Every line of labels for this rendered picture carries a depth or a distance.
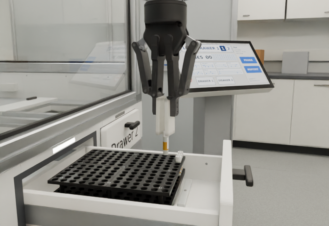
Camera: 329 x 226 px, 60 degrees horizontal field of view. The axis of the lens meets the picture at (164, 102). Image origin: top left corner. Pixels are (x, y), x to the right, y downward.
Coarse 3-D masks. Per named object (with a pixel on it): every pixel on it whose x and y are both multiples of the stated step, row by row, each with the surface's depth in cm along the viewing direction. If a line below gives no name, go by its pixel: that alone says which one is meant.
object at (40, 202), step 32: (64, 160) 62; (192, 160) 66; (32, 192) 48; (192, 192) 60; (32, 224) 48; (64, 224) 47; (96, 224) 45; (128, 224) 44; (160, 224) 43; (192, 224) 42
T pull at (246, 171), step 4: (244, 168) 54; (248, 168) 53; (232, 172) 52; (236, 172) 52; (240, 172) 52; (244, 172) 52; (248, 172) 51; (232, 176) 51; (236, 176) 51; (240, 176) 51; (244, 176) 51; (248, 176) 49; (252, 176) 50; (248, 180) 48; (252, 180) 48; (248, 184) 48; (252, 184) 48
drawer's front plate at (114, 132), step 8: (136, 112) 100; (120, 120) 85; (128, 120) 92; (136, 120) 100; (104, 128) 76; (112, 128) 79; (120, 128) 85; (128, 128) 92; (136, 128) 100; (104, 136) 76; (112, 136) 79; (120, 136) 86; (136, 136) 101; (104, 144) 76; (120, 144) 86; (128, 144) 93
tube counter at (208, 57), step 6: (204, 54) 140; (210, 54) 141; (216, 54) 142; (222, 54) 144; (228, 54) 145; (234, 54) 147; (210, 60) 139; (216, 60) 140; (222, 60) 142; (228, 60) 143
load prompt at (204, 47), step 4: (184, 44) 139; (204, 44) 144; (208, 44) 145; (212, 44) 146; (184, 48) 138; (200, 48) 141; (204, 48) 142; (208, 48) 143; (212, 48) 144; (216, 48) 145; (220, 48) 146; (224, 48) 147; (228, 48) 148
